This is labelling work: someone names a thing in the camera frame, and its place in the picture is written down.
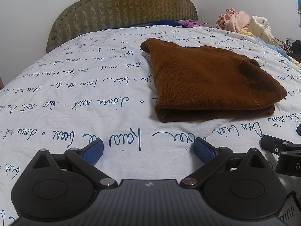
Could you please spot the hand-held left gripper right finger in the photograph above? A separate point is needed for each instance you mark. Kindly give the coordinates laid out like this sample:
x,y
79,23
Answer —
x,y
202,149

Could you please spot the white script printed quilt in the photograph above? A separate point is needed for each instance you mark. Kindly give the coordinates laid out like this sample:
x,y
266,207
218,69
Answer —
x,y
70,98

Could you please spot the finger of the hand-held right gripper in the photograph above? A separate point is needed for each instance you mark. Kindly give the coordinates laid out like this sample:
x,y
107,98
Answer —
x,y
299,130
270,142

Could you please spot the dark striped cloth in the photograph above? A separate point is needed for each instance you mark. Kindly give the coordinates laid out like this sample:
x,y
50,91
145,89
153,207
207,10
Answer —
x,y
294,48

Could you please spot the pile of pink clothes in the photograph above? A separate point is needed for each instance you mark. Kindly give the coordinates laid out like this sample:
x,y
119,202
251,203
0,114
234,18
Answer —
x,y
235,20

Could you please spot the brown knit sweater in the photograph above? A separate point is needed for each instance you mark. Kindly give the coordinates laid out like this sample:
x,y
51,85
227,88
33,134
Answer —
x,y
199,80

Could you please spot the cream padded jacket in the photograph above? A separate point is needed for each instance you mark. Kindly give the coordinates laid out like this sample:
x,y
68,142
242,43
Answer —
x,y
258,26

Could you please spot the olive upholstered headboard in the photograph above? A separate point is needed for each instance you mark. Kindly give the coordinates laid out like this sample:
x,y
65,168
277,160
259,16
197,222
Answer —
x,y
117,4

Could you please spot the yellow cloth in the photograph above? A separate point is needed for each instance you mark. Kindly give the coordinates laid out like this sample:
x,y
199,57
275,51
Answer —
x,y
245,32

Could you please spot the light blue cloth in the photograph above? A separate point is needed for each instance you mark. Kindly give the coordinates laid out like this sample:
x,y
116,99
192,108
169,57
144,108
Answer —
x,y
277,49

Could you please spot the purple cloth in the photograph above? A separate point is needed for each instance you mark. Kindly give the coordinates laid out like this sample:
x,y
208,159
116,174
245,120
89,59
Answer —
x,y
188,23

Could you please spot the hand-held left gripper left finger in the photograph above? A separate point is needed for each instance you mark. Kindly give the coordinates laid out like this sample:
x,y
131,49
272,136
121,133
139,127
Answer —
x,y
94,149

